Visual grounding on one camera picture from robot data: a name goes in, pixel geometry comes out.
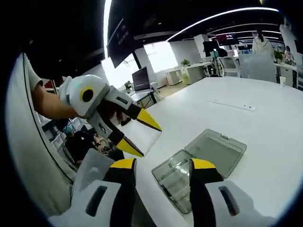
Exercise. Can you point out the white slatted chair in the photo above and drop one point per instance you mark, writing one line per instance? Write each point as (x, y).
(229, 66)

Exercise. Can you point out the green potted plant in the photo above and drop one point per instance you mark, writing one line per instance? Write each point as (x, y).
(185, 63)

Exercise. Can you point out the dark computer monitor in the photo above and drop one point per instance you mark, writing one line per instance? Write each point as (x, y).
(141, 79)

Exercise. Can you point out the small potted plant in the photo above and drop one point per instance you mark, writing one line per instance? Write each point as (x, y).
(128, 86)

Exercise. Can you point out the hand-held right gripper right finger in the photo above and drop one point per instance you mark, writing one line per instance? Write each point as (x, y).
(201, 194)

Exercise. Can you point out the person's white shirt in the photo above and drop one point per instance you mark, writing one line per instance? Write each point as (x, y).
(35, 153)

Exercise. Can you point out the clear plastic divider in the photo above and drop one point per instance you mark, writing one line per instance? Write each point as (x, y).
(144, 139)

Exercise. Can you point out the white storage shelf rack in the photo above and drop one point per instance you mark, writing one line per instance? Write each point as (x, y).
(50, 132)

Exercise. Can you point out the white office desk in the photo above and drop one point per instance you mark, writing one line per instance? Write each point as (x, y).
(189, 73)

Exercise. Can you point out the grey transparent guide fixture box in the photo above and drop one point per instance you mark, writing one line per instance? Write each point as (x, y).
(213, 146)

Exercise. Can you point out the red banner screen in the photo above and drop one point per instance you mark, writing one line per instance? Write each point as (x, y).
(227, 39)

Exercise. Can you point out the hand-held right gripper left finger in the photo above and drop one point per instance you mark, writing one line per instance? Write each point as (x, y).
(123, 189)

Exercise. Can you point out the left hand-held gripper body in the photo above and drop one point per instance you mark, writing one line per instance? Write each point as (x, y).
(75, 87)

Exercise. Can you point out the frosted desk partition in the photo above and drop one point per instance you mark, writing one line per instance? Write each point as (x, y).
(256, 68)

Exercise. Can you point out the black tripod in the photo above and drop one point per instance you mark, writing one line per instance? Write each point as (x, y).
(216, 63)

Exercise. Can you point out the hanging black display screen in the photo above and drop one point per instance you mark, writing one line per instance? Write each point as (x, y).
(120, 42)

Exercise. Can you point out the white paper cup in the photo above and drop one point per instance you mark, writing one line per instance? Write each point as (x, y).
(282, 81)

